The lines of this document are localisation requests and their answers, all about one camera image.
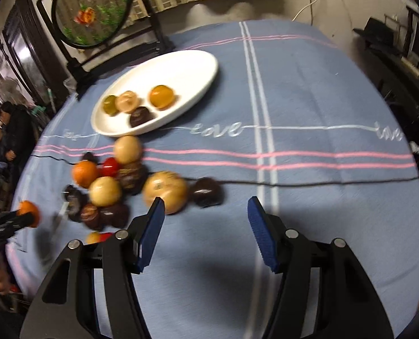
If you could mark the round embroidered screen black stand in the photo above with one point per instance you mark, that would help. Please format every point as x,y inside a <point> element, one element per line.
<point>89,10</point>

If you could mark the white standing fan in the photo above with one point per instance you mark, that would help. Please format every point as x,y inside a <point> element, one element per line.
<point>10,90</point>

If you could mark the black furniture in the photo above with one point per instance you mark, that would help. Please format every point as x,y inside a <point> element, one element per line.
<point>389,63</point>

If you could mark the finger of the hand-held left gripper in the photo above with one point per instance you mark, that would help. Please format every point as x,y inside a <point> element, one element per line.
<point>8,218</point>

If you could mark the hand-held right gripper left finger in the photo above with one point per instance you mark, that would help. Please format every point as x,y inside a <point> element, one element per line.
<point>151,233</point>

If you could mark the person's left hand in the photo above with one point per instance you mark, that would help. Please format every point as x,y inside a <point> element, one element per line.
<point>0,279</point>

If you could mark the orange tangerine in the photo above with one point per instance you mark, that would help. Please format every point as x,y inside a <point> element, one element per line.
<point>161,96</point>
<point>85,173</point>
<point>31,207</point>

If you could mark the blue striped blanket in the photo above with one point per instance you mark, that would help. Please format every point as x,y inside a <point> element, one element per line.
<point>319,95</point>

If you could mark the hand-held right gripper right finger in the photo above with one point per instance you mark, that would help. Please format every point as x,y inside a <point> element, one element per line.
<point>262,233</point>

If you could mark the white oval plate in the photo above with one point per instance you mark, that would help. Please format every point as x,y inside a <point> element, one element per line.
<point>181,74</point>

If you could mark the small dark water chestnut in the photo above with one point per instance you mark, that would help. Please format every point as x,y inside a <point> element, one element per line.
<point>88,157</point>

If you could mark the dark purple plum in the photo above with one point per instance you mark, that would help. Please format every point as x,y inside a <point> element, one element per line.
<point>206,191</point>

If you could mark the dark wooden cabinet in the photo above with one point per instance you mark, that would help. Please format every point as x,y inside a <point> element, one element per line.
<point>26,31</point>

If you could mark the large tan round fruit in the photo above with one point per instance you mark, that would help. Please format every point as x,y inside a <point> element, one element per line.
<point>165,190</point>

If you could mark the red cherry tomato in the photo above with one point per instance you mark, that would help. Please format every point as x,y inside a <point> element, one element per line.
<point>106,236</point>
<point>110,167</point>

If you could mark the green clip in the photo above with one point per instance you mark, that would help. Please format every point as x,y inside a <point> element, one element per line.
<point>37,110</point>

